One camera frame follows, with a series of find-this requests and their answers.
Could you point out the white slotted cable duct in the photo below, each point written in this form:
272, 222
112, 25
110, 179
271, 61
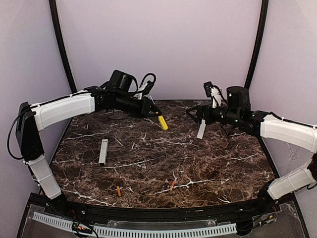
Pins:
125, 229

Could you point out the left black frame post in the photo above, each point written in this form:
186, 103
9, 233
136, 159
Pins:
61, 45

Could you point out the white battery cover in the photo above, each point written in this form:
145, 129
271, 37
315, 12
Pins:
201, 130

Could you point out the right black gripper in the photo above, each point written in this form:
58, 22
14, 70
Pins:
203, 113

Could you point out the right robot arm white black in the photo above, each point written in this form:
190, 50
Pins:
235, 110

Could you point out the black frame post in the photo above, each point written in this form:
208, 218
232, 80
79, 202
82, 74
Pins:
61, 45
257, 44

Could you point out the white remote control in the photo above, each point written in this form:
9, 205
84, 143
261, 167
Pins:
103, 152

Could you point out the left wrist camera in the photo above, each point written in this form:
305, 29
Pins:
145, 86

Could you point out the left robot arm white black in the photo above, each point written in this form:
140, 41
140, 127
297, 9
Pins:
113, 94

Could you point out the orange battery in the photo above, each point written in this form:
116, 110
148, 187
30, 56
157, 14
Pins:
172, 185
119, 191

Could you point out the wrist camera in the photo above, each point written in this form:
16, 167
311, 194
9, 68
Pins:
213, 92
145, 86

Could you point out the right black frame post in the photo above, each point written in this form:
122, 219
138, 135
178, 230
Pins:
257, 44

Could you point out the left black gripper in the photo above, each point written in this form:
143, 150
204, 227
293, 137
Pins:
146, 109

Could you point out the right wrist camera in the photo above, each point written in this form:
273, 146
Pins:
213, 92

